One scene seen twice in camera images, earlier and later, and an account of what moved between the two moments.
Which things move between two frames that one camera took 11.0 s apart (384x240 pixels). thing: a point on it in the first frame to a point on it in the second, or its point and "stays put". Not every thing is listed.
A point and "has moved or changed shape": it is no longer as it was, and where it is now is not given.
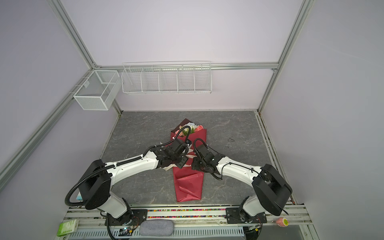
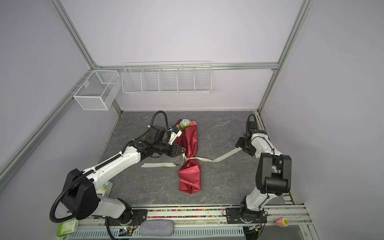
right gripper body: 197,165 to 242,143
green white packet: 67,227 stays put
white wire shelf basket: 167,77 stays put
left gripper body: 179,160 to 165,148
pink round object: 282,221 stays put
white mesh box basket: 97,91 stays put
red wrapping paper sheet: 189,182 has moved or changed shape
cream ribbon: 174,165 has moved or changed shape
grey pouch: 156,227 stays put
